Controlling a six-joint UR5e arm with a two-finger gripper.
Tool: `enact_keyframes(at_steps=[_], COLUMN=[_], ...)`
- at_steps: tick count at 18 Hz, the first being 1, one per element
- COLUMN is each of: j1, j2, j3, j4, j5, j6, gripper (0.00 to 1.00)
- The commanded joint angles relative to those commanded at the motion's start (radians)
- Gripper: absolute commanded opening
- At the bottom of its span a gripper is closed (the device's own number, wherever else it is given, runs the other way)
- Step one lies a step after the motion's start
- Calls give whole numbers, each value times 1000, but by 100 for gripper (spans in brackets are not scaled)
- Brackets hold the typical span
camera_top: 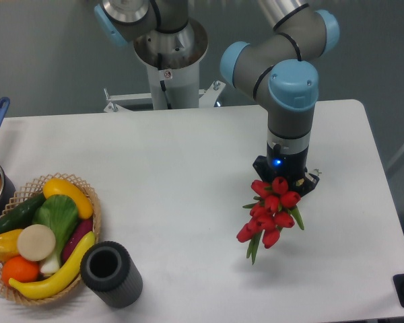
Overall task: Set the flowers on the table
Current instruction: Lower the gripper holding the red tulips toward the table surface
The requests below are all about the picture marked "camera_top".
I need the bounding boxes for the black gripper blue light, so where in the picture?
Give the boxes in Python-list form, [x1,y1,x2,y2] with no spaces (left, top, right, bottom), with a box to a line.
[252,142,320,197]

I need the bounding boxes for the red tulip bouquet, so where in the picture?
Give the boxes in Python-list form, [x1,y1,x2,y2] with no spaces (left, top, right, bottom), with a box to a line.
[236,176,304,263]

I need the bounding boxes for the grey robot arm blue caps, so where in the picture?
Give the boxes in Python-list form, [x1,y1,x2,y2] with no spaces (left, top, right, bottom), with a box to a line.
[94,1,340,196]

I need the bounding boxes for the dark grey ribbed vase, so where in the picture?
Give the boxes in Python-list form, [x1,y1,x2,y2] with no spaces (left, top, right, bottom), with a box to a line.
[80,241,143,308]

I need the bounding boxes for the purple sweet potato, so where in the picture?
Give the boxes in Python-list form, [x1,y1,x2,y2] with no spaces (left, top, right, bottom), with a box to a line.
[61,219,93,263]

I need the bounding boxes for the green bok choy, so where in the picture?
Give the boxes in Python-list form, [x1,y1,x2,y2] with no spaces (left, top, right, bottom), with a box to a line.
[32,194,78,277]

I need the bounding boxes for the yellow squash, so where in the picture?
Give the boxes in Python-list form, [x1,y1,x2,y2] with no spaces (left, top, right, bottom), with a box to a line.
[42,178,94,219]

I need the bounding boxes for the woven wicker basket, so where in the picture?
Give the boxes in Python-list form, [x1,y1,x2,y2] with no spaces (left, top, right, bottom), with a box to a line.
[0,173,101,306]

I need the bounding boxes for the beige round radish slice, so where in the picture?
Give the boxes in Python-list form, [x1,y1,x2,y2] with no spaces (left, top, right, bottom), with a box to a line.
[17,224,56,262]

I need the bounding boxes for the yellow banana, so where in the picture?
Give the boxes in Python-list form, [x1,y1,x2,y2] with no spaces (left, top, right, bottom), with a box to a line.
[8,231,96,299]

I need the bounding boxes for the green cucumber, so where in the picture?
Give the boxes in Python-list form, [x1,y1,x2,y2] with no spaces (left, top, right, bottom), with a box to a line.
[0,193,46,234]

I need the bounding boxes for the orange fruit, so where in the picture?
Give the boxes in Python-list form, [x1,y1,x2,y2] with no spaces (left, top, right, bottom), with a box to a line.
[1,256,40,287]

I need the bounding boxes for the yellow bell pepper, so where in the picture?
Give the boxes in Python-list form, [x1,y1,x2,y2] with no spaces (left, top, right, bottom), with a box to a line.
[0,229,23,262]

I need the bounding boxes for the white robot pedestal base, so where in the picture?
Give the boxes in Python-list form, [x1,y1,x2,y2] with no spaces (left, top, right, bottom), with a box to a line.
[104,18,226,112]

